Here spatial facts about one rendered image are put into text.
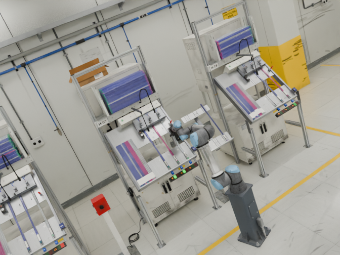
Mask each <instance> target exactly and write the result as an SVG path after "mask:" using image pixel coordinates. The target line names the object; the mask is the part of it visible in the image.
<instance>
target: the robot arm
mask: <svg viewBox="0 0 340 255"><path fill-rule="evenodd" d="M168 131H169V135H170V137H173V136H175V138H176V140H177V141H179V140H182V141H183V140H185V139H187V138H188V135H189V134H191V135H190V141H191V144H192V145H193V147H196V148H197V149H199V150H200V152H201V154H202V156H203V158H204V160H205V162H206V164H207V166H208V168H209V170H210V172H211V178H212V179H211V180H210V181H211V183H212V185H213V186H214V187H215V188H216V189H217V190H221V189H223V188H225V187H226V186H228V185H230V191H231V193H233V194H240V193H243V192H244V191H245V190H246V189H247V185H246V183H245V182H244V180H243V179H242V176H241V173H240V170H239V167H238V166H236V165H229V166H227V167H226V168H225V171H223V170H220V168H219V166H218V164H217V162H216V160H215V158H214V156H213V154H212V152H211V150H210V148H209V146H208V144H209V142H208V140H209V139H211V138H212V137H213V136H214V134H215V129H214V127H213V126H212V125H209V124H207V125H198V123H193V124H192V125H190V126H188V127H186V128H183V127H182V123H181V122H180V121H179V120H176V121H175V122H174V123H173V124H172V125H171V127H170V128H168Z"/></svg>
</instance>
